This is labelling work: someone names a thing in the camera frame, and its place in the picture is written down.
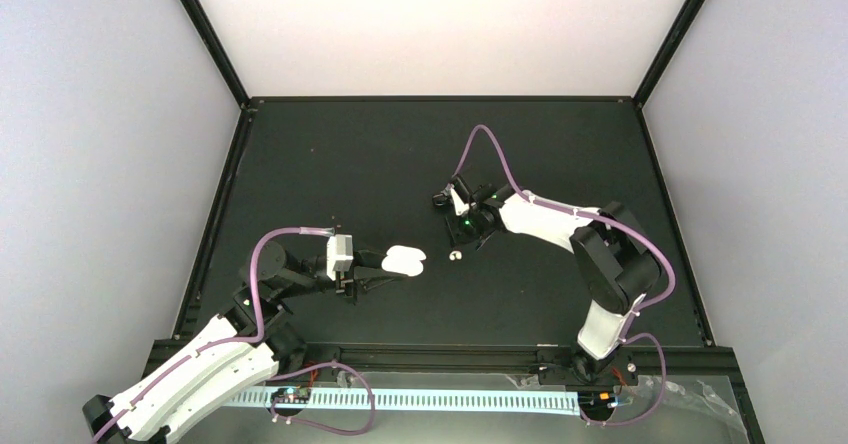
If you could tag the clear plastic sheet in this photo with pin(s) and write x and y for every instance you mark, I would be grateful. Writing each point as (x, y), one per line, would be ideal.
(680, 409)

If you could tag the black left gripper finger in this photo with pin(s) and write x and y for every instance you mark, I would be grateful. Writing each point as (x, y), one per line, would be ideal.
(368, 258)
(367, 280)

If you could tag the black earbud charging case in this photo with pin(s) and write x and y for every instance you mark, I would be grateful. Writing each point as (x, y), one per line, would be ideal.
(441, 200)

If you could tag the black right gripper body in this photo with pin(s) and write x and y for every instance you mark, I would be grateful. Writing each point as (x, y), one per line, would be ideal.
(466, 231)

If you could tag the white earbud charging case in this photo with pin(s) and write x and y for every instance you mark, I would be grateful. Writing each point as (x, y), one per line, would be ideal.
(404, 260)

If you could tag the white slotted cable duct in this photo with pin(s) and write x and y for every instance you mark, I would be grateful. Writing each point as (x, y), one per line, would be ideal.
(433, 400)

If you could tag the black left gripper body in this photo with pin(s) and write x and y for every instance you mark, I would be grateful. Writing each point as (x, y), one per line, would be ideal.
(349, 283)

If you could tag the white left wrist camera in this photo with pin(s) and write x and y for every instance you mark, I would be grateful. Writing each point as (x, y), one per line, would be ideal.
(339, 255)

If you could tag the black frame post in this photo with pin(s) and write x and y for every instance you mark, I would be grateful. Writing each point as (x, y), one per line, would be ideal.
(681, 24)
(209, 37)

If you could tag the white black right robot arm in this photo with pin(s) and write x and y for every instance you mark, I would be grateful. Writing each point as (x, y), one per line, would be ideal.
(613, 257)

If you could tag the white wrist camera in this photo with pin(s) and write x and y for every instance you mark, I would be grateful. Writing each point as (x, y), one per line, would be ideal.
(460, 199)
(339, 255)

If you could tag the black front mounting rail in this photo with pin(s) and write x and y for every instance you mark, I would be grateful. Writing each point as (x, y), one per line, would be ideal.
(551, 364)

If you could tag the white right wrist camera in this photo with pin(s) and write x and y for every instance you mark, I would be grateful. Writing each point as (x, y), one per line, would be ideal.
(460, 199)

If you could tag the black right rear frame post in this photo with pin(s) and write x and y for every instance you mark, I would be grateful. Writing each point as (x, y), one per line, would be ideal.
(681, 24)

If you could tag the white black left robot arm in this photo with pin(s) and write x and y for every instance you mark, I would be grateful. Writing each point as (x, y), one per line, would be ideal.
(247, 344)

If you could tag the black left rear frame post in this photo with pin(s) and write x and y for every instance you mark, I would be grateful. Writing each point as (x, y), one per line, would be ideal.
(209, 37)

